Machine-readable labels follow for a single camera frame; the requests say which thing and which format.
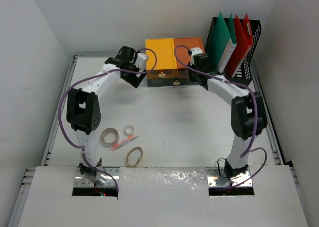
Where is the green clip file folder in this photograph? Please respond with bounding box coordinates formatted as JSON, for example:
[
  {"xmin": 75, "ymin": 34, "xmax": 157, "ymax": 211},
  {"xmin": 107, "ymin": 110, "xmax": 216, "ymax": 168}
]
[{"xmin": 205, "ymin": 12, "xmax": 237, "ymax": 73}]

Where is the red clip file folder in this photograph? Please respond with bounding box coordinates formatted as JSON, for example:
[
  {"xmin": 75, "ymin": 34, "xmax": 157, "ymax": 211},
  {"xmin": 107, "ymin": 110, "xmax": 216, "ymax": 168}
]
[{"xmin": 225, "ymin": 14, "xmax": 253, "ymax": 78}]

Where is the small clear tape roll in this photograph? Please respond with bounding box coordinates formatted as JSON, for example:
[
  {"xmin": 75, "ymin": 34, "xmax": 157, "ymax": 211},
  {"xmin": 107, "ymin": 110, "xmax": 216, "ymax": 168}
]
[{"xmin": 124, "ymin": 125, "xmax": 135, "ymax": 136}]

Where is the orange pen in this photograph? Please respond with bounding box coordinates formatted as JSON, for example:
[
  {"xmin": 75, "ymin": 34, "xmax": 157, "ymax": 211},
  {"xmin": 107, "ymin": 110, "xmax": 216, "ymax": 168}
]
[{"xmin": 111, "ymin": 134, "xmax": 139, "ymax": 151}]

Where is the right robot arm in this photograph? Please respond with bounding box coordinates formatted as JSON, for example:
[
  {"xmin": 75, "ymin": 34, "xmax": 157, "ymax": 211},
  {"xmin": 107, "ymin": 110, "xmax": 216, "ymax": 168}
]
[{"xmin": 188, "ymin": 48, "xmax": 268, "ymax": 180}]

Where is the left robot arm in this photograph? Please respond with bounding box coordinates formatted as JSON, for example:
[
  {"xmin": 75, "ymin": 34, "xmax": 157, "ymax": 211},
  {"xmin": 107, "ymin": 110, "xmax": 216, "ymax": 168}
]
[{"xmin": 66, "ymin": 46, "xmax": 149, "ymax": 179}]

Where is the dark bottom drawer box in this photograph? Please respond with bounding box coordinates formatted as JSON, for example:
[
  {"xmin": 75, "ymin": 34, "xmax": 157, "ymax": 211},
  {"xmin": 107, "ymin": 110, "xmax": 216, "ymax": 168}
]
[{"xmin": 147, "ymin": 77, "xmax": 191, "ymax": 87}]

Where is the orange drawer box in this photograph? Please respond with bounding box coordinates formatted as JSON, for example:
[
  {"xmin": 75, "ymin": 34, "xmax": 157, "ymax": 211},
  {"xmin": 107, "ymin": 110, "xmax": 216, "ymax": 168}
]
[{"xmin": 173, "ymin": 36, "xmax": 206, "ymax": 76}]

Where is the yellow drawer box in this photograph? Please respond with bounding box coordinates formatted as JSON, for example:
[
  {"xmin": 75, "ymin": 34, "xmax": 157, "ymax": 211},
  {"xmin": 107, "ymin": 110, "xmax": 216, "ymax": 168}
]
[{"xmin": 145, "ymin": 38, "xmax": 178, "ymax": 79}]

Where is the black mesh file organizer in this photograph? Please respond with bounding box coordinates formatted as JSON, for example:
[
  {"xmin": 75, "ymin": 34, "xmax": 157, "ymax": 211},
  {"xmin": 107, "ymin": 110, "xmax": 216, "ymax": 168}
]
[{"xmin": 204, "ymin": 17, "xmax": 262, "ymax": 86}]

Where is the large clear tape roll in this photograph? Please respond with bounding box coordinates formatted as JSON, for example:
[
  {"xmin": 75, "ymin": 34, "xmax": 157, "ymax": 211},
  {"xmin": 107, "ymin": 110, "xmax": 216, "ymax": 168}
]
[{"xmin": 101, "ymin": 128, "xmax": 120, "ymax": 147}]

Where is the beige masking tape roll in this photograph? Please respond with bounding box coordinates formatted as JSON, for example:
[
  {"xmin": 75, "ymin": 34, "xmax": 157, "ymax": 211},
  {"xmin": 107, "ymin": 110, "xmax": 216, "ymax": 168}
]
[{"xmin": 125, "ymin": 146, "xmax": 144, "ymax": 168}]

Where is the white front cover board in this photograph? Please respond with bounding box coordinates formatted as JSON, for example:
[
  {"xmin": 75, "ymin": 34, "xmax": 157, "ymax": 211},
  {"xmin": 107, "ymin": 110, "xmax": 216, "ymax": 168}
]
[{"xmin": 19, "ymin": 166, "xmax": 308, "ymax": 227}]

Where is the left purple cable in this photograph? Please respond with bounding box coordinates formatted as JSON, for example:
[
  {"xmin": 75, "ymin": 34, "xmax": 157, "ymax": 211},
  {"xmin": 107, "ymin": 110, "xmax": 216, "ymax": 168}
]
[{"xmin": 58, "ymin": 47, "xmax": 158, "ymax": 195}]

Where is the purple cable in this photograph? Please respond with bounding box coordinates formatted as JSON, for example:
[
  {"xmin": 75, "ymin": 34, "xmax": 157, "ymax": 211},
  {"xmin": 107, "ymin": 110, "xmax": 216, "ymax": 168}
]
[
  {"xmin": 173, "ymin": 45, "xmax": 269, "ymax": 189},
  {"xmin": 58, "ymin": 47, "xmax": 158, "ymax": 195}
]

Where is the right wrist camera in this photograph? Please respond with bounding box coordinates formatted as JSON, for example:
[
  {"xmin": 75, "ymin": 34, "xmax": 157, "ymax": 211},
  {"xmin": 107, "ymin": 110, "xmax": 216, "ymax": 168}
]
[{"xmin": 190, "ymin": 47, "xmax": 203, "ymax": 65}]

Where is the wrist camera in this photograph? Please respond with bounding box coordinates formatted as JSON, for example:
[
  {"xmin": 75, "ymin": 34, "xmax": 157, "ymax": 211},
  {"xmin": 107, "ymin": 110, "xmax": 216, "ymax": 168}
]
[
  {"xmin": 190, "ymin": 47, "xmax": 203, "ymax": 65},
  {"xmin": 135, "ymin": 53, "xmax": 149, "ymax": 70}
]

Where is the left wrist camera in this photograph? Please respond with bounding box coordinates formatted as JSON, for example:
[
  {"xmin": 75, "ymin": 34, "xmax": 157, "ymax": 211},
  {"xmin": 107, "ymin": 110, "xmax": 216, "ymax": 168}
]
[{"xmin": 135, "ymin": 53, "xmax": 149, "ymax": 70}]

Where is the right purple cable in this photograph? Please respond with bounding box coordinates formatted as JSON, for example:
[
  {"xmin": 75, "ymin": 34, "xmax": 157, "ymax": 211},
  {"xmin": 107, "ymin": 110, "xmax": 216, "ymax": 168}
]
[{"xmin": 173, "ymin": 45, "xmax": 269, "ymax": 189}]

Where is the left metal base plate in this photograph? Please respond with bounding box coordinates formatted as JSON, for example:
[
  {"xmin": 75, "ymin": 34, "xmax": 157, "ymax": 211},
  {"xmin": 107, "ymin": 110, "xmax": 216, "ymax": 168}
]
[{"xmin": 73, "ymin": 168, "xmax": 116, "ymax": 188}]

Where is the metal base plate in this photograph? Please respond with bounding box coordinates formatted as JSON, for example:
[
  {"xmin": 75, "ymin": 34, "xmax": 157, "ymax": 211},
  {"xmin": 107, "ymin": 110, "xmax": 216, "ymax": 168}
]
[
  {"xmin": 206, "ymin": 167, "xmax": 253, "ymax": 188},
  {"xmin": 73, "ymin": 168, "xmax": 116, "ymax": 188}
]

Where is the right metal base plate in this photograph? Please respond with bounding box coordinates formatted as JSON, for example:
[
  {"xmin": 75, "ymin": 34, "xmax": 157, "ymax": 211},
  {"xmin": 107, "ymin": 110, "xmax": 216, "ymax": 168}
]
[{"xmin": 206, "ymin": 167, "xmax": 253, "ymax": 188}]

